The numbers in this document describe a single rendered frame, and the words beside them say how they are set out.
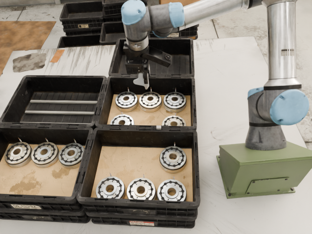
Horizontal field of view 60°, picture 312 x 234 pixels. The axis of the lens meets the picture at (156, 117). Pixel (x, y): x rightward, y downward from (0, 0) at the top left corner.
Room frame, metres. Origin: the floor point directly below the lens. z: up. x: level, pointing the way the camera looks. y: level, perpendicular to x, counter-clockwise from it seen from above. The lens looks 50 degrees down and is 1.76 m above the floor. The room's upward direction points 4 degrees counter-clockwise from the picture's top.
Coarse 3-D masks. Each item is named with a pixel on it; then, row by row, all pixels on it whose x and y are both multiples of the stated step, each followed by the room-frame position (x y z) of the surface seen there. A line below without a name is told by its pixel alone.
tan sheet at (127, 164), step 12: (108, 156) 0.59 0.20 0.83; (120, 156) 0.58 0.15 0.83; (132, 156) 0.58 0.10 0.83; (144, 156) 0.58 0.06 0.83; (156, 156) 0.57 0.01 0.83; (108, 168) 0.54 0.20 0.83; (120, 168) 0.53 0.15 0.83; (132, 168) 0.53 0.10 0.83; (144, 168) 0.53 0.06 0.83; (156, 168) 0.52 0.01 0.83; (96, 180) 0.49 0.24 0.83; (132, 180) 0.48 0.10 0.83; (156, 180) 0.47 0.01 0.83; (180, 180) 0.47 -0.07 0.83; (156, 192) 0.42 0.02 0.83; (192, 192) 0.41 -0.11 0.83
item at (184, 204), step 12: (96, 132) 0.64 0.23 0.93; (168, 132) 0.62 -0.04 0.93; (180, 132) 0.61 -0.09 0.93; (192, 132) 0.61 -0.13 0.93; (84, 168) 0.48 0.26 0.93; (84, 180) 0.44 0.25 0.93; (96, 204) 0.36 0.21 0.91; (108, 204) 0.36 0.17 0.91; (120, 204) 0.35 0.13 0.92; (132, 204) 0.35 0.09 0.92; (144, 204) 0.34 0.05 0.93; (156, 204) 0.34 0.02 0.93; (168, 204) 0.34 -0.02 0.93; (180, 204) 0.33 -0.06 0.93; (192, 204) 0.33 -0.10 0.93
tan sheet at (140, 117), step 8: (112, 104) 0.87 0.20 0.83; (112, 112) 0.82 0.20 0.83; (120, 112) 0.82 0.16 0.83; (128, 112) 0.82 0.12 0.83; (136, 112) 0.81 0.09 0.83; (144, 112) 0.81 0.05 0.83; (152, 112) 0.81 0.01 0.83; (160, 112) 0.80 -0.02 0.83; (168, 112) 0.80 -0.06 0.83; (184, 112) 0.79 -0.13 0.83; (136, 120) 0.77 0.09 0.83; (144, 120) 0.76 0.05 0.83; (152, 120) 0.76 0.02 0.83; (160, 120) 0.76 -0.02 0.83; (184, 120) 0.75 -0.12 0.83
